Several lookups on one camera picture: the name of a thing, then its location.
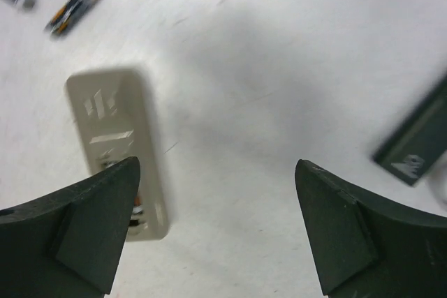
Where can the black remote control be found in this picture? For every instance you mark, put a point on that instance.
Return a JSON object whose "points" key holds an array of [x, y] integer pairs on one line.
{"points": [[418, 143]]}

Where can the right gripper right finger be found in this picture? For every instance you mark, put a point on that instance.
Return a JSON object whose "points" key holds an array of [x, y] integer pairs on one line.
{"points": [[365, 245]]}

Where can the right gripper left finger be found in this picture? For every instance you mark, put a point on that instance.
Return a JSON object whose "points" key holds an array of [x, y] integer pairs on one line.
{"points": [[69, 243]]}

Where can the beige white remote control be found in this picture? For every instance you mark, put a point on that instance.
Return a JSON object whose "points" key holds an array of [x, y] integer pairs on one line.
{"points": [[111, 110]]}

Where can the black AAA battery lone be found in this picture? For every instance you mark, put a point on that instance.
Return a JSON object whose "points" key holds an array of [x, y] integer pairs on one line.
{"points": [[68, 16]]}

